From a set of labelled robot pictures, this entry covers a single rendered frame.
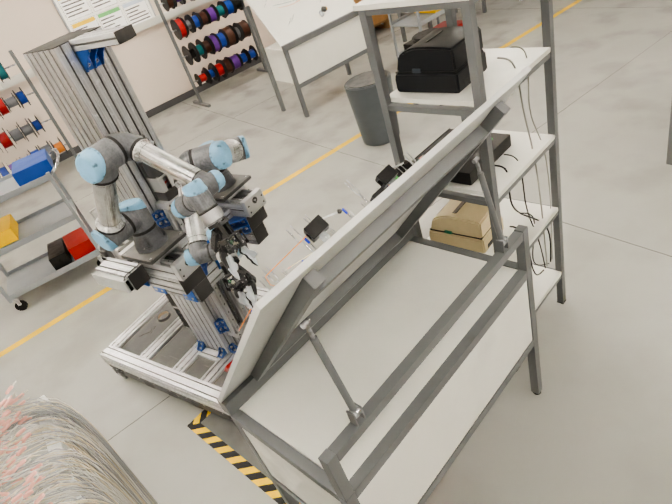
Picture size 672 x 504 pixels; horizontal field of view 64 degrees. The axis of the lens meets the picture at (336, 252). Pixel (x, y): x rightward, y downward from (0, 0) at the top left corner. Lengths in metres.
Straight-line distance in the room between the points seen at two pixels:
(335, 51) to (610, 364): 5.00
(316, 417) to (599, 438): 1.34
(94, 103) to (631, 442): 2.72
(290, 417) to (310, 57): 5.21
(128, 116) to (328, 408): 1.57
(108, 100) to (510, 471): 2.39
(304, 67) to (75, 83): 4.36
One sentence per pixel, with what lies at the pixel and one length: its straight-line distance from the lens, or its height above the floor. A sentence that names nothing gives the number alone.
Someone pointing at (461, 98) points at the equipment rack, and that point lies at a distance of 2.17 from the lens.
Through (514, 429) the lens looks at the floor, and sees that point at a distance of 2.76.
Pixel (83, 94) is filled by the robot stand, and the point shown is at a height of 1.83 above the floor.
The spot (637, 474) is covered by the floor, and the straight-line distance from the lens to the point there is 2.67.
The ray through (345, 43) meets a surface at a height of 0.57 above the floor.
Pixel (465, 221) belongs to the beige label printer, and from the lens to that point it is 2.54.
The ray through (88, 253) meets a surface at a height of 0.18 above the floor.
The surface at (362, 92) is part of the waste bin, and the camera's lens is 5.16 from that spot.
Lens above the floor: 2.28
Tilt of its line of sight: 34 degrees down
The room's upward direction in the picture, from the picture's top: 19 degrees counter-clockwise
